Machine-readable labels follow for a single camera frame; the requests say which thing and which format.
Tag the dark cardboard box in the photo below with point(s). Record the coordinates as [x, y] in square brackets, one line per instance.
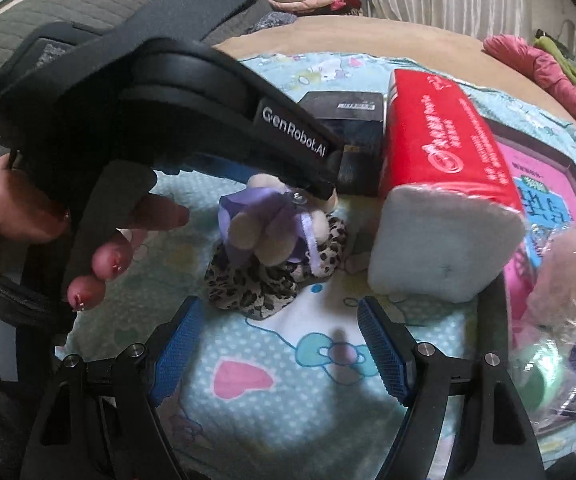
[533, 145]

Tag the light blue cartoon printed cloth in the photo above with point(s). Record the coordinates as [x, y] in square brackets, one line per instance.
[268, 390]

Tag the dark floral cloth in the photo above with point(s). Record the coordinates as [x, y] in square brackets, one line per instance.
[273, 22]

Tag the black box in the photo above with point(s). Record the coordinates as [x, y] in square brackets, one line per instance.
[348, 125]

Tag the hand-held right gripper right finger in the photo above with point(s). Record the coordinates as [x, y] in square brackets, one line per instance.
[385, 355]

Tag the tan bed blanket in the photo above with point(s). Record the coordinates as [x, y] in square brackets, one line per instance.
[368, 40]

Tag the pink quilt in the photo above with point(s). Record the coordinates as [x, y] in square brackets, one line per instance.
[533, 70]

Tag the red tissue pack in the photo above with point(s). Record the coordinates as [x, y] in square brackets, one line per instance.
[443, 150]

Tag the person's left hand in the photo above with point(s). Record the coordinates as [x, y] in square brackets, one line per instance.
[18, 205]

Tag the pink book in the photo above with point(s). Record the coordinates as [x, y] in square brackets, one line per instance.
[543, 175]

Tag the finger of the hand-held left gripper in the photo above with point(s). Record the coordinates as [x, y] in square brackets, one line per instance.
[218, 169]
[318, 185]

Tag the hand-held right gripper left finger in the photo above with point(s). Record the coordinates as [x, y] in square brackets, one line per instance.
[178, 350]

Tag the grey quilted headboard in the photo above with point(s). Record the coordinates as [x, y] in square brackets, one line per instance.
[43, 15]

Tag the green soft ball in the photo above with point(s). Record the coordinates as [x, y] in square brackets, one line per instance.
[533, 380]

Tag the green garment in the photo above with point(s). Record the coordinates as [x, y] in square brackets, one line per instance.
[568, 65]

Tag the purple leopard plush toy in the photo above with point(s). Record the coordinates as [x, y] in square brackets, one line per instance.
[248, 290]

